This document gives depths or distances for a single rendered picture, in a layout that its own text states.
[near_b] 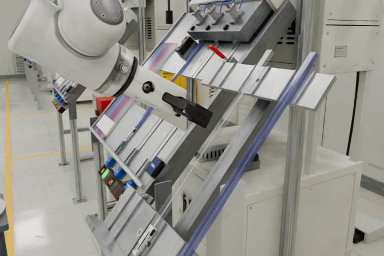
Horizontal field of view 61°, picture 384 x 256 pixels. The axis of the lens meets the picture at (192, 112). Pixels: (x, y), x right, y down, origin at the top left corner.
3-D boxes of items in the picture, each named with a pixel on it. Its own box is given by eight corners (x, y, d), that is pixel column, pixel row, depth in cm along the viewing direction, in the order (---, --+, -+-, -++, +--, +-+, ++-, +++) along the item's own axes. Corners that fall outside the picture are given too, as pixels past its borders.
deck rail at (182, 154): (160, 202, 92) (144, 192, 89) (158, 199, 94) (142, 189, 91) (298, 14, 103) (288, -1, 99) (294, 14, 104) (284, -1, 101)
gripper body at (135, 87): (139, 54, 48) (194, 87, 55) (116, 50, 57) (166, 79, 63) (116, 99, 48) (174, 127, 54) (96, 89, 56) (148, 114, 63)
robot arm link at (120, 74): (128, 43, 48) (144, 54, 49) (108, 42, 55) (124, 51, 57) (102, 95, 47) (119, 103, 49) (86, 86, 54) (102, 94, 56)
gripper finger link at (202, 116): (194, 99, 52) (222, 115, 56) (183, 96, 55) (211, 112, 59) (184, 117, 52) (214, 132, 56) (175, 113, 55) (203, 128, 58)
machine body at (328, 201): (232, 350, 121) (238, 198, 106) (158, 246, 180) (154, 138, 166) (347, 286, 151) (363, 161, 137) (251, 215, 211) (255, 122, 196)
